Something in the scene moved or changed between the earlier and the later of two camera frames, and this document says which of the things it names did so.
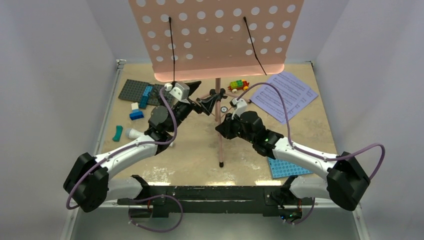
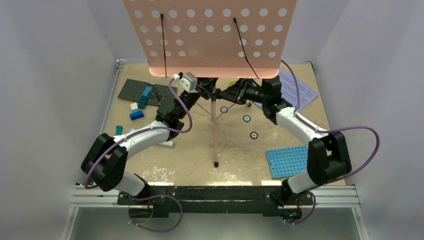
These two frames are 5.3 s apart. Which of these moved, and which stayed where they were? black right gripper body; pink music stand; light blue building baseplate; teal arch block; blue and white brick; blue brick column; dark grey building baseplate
Moved: black right gripper body
Stayed: pink music stand; dark grey building baseplate; blue and white brick; teal arch block; light blue building baseplate; blue brick column
